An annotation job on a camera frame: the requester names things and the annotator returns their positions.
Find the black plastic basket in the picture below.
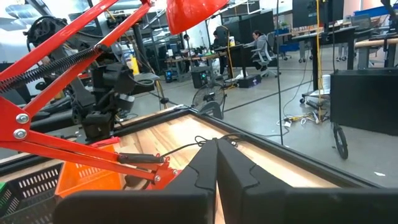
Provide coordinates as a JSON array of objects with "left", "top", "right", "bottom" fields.
[{"left": 0, "top": 161, "right": 65, "bottom": 224}]

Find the yellow hanging cable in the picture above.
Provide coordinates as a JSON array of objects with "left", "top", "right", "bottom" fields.
[{"left": 315, "top": 0, "right": 323, "bottom": 121}]

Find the black lamp power cable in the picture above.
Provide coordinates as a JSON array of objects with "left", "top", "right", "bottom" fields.
[{"left": 159, "top": 133, "right": 247, "bottom": 158}]

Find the white cable bundle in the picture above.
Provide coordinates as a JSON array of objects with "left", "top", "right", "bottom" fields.
[{"left": 275, "top": 110, "right": 331, "bottom": 129}]

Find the black equipment box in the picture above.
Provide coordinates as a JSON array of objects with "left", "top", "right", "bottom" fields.
[{"left": 237, "top": 73, "right": 262, "bottom": 89}]

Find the black computer tower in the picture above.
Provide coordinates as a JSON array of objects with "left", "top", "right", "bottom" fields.
[{"left": 190, "top": 66, "right": 210, "bottom": 90}]

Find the black aluminium table frame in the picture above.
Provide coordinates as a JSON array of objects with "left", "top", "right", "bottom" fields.
[{"left": 0, "top": 107, "right": 385, "bottom": 189}]

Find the black floor fan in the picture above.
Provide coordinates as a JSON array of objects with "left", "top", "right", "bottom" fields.
[{"left": 192, "top": 82, "right": 228, "bottom": 110}]

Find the red desk lamp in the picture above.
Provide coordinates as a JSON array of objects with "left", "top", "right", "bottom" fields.
[{"left": 0, "top": 0, "right": 230, "bottom": 191}]

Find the orange plastic basket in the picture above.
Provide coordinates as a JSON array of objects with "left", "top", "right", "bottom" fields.
[{"left": 54, "top": 143, "right": 125, "bottom": 198}]

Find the red highlighter marker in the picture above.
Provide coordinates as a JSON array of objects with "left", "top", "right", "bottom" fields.
[{"left": 89, "top": 136, "right": 121, "bottom": 149}]

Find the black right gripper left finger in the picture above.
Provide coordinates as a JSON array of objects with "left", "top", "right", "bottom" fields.
[{"left": 52, "top": 139, "right": 218, "bottom": 224}]

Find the black cabinet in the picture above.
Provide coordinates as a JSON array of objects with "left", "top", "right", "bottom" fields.
[{"left": 329, "top": 68, "right": 398, "bottom": 137}]

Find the black monitor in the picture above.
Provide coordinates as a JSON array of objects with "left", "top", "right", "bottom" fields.
[{"left": 292, "top": 0, "right": 345, "bottom": 29}]

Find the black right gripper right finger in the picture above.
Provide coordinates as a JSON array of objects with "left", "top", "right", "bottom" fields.
[{"left": 216, "top": 139, "right": 398, "bottom": 224}]

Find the white office chair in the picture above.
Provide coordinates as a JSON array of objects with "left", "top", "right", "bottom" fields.
[{"left": 251, "top": 32, "right": 281, "bottom": 78}]

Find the black table clamp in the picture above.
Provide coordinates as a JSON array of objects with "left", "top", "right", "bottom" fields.
[{"left": 198, "top": 101, "right": 224, "bottom": 121}]

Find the person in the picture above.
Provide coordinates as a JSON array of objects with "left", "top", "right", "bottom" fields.
[
  {"left": 245, "top": 29, "right": 277, "bottom": 72},
  {"left": 212, "top": 26, "right": 230, "bottom": 75}
]

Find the black desk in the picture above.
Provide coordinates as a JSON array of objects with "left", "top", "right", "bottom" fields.
[{"left": 292, "top": 26, "right": 360, "bottom": 91}]

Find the black cable coil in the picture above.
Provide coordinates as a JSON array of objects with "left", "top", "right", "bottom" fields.
[{"left": 332, "top": 122, "right": 349, "bottom": 161}]

